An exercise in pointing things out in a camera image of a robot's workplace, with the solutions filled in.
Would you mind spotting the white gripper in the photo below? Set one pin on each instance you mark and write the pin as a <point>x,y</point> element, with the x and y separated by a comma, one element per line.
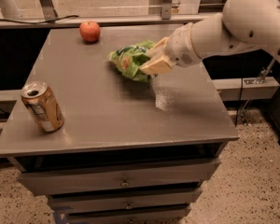
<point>180,48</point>

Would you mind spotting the green rice chip bag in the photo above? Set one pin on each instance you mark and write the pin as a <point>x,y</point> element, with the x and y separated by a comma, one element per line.
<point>129,59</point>

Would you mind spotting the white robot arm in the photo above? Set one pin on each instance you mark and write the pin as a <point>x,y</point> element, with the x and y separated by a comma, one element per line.
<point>241,26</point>

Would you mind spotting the orange soda can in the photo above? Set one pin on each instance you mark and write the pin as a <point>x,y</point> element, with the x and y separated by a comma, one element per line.
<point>41,103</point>

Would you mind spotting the grey metal railing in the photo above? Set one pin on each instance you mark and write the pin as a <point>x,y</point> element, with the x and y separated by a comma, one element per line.
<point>73,21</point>

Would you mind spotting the red apple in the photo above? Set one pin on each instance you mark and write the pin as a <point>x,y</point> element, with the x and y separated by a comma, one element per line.
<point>90,31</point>

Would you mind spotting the grey drawer cabinet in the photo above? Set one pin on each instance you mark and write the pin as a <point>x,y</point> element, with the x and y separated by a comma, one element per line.
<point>110,120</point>

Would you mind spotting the top grey drawer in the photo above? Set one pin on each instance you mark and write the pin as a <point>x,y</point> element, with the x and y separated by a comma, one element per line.
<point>119,176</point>

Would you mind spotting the grey drawer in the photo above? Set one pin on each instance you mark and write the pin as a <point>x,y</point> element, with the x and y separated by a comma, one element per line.
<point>129,216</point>
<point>119,176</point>
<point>124,199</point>

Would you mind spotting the middle grey drawer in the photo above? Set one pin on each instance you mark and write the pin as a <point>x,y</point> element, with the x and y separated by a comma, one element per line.
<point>124,199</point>

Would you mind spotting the bottom grey drawer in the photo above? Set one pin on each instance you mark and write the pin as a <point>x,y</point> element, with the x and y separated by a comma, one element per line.
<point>129,216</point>

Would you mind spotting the metal bracket post right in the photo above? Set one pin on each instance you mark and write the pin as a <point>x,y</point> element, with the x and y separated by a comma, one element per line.
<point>166,9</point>

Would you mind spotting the metal bracket post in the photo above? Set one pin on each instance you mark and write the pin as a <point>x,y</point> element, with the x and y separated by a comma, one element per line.
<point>166,9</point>
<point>48,10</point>

